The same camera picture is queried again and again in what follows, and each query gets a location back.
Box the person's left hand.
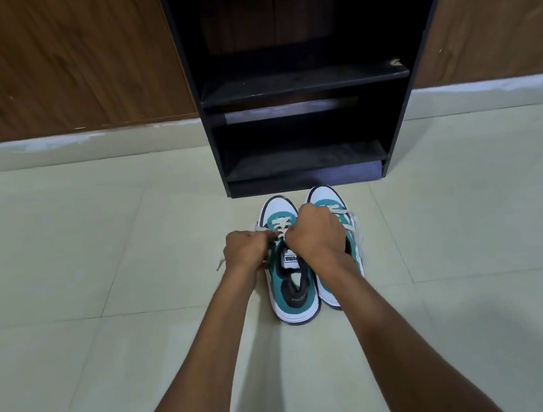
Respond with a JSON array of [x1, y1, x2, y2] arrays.
[[220, 226, 283, 276]]

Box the person's right hand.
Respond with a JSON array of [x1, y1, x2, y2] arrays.
[[282, 199, 350, 269]]

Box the teal and white sneaker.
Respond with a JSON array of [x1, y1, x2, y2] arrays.
[[301, 181, 371, 314], [208, 193, 325, 336]]

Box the person's left forearm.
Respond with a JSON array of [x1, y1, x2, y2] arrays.
[[111, 259, 285, 412]]

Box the person's right forearm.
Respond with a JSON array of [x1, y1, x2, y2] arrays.
[[309, 230, 509, 412]]

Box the black wooden shoe rack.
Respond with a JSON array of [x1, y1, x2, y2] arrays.
[[157, 0, 486, 206]]

